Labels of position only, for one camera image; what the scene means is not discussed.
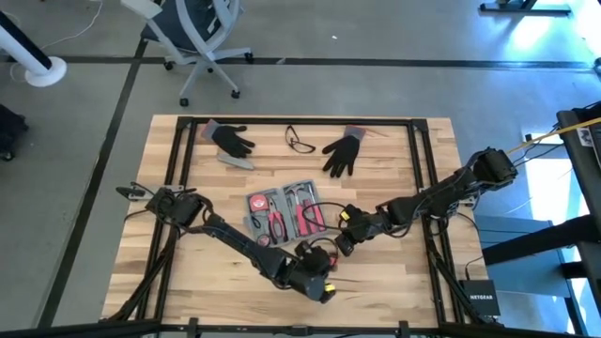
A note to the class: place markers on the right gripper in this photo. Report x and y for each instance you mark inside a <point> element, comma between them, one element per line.
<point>368,227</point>

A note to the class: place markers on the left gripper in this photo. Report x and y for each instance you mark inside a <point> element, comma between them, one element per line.
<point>310,284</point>

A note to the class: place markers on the small pink black-tipped tool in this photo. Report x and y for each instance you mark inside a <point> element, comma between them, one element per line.
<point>333,263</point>

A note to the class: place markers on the grey plastic tool case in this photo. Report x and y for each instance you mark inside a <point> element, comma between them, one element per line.
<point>286,197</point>

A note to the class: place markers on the black work glove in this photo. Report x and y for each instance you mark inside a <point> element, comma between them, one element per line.
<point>232,140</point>
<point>345,152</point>

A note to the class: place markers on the large pink flat-faced tool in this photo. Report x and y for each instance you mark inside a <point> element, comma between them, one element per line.
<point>257,203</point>

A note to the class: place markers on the grey utility knife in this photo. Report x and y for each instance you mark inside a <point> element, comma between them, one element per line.
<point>237,162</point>

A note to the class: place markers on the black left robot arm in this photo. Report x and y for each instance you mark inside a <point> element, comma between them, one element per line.
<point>235,239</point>

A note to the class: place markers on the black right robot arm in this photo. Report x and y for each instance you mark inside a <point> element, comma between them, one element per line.
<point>446,197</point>

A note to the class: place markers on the black overhead rig crossbar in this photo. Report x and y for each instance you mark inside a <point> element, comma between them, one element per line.
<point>94,328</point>

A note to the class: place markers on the black standing desk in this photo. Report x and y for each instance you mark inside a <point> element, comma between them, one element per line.
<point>521,8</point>

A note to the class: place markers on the black wheeled object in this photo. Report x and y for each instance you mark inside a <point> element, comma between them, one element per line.
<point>11,131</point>

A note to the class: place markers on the white tower fan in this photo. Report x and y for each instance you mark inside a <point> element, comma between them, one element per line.
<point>28,56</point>

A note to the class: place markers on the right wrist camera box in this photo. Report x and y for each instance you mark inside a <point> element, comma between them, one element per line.
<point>352,213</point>

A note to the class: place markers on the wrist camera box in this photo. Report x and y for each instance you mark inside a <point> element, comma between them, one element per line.
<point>352,213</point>
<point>313,258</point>

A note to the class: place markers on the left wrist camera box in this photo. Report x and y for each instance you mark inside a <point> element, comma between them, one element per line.
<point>313,258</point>

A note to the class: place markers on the tortoise-frame safety glasses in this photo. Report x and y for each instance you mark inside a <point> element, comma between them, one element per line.
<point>304,147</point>

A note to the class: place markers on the black diagonal frame brace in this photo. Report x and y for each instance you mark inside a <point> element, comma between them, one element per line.
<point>141,286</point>
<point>457,286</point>

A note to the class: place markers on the black Netgear switch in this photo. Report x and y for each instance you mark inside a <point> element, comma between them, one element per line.
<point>483,298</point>

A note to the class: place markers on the white-frame mesh office chair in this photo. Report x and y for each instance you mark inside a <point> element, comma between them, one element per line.
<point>188,19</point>

